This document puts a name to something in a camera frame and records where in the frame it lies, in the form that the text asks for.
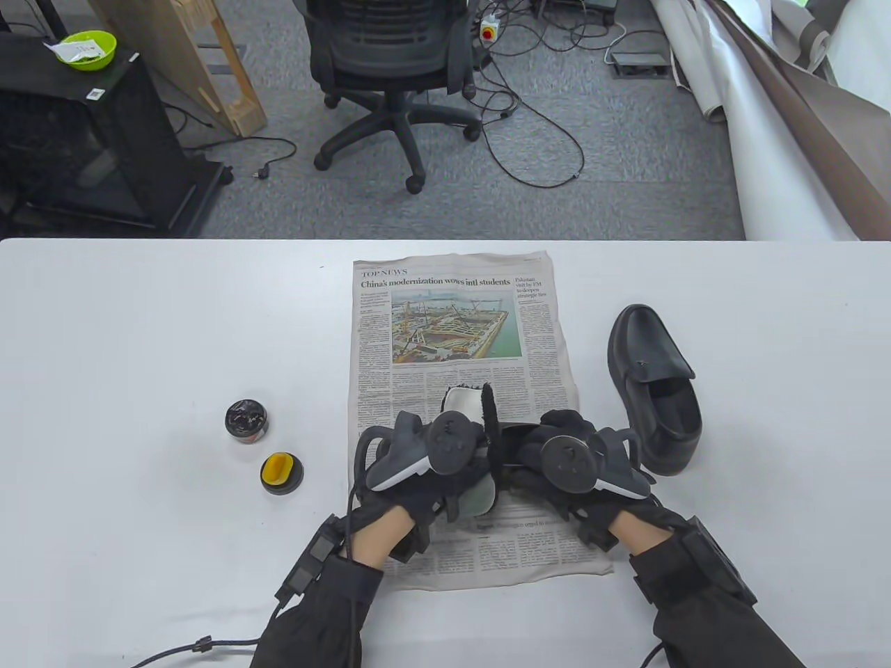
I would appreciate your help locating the person's left hand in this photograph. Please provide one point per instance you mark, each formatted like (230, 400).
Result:
(424, 497)

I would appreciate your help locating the person's right hand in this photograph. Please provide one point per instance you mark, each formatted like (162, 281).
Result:
(619, 508)

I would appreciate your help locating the grey hand controller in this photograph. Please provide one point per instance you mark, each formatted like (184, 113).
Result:
(411, 452)
(567, 459)

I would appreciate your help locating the black leather shoe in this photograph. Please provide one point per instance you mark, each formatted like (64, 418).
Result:
(515, 445)
(647, 341)

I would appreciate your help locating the white polishing cloth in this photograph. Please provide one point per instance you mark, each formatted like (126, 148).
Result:
(463, 400)

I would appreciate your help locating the black round plastic lid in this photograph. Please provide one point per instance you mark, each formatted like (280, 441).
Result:
(298, 479)

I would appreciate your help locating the black shoe polish tin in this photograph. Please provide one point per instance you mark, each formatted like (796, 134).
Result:
(246, 419)

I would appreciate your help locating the printed newspaper sheet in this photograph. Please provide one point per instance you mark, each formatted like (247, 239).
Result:
(459, 285)

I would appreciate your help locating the person's left forearm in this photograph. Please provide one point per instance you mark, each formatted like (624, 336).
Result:
(320, 619)

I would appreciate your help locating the person's right forearm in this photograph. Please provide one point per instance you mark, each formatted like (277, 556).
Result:
(703, 612)

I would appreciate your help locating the black right wrist sensor module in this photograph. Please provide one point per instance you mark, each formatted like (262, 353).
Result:
(720, 560)

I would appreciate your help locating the black wrist sensor module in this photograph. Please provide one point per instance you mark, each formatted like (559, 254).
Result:
(310, 560)
(720, 560)

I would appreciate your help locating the black left wrist sensor module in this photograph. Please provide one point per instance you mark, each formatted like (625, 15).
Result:
(310, 560)

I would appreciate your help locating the white and brown rolled sheet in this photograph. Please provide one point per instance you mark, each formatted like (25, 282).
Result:
(766, 139)

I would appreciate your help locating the grey floor box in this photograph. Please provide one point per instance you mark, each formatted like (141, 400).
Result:
(640, 61)

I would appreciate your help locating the black mesh office chair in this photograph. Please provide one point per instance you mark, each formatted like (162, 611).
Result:
(390, 42)

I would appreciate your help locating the emergency stop button box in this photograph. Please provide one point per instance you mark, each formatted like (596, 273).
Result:
(489, 30)

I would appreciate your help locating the black cabinet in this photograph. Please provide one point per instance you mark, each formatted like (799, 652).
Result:
(104, 139)

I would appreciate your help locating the black device box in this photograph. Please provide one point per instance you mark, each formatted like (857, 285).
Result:
(578, 3)

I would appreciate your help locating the green plastic bowl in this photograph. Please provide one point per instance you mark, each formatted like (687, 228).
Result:
(103, 57)

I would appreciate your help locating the white packet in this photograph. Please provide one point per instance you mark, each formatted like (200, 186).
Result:
(73, 49)

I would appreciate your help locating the wooden frame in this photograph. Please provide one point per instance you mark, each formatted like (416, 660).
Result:
(167, 49)

